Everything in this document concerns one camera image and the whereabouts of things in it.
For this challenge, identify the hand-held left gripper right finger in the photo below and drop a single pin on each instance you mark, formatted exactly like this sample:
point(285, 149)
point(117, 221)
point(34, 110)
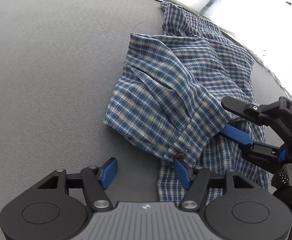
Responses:
point(182, 173)

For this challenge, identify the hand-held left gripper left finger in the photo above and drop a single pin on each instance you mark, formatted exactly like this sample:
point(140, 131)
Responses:
point(109, 172)

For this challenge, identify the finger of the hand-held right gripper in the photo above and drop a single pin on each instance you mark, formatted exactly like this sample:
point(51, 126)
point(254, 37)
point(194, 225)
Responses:
point(243, 108)
point(235, 135)

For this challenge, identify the blue plaid shirt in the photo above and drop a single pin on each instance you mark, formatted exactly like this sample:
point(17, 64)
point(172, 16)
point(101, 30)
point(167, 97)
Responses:
point(161, 92)

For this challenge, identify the person's right hand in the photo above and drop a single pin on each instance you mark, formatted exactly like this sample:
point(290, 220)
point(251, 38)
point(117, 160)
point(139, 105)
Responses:
point(282, 178)

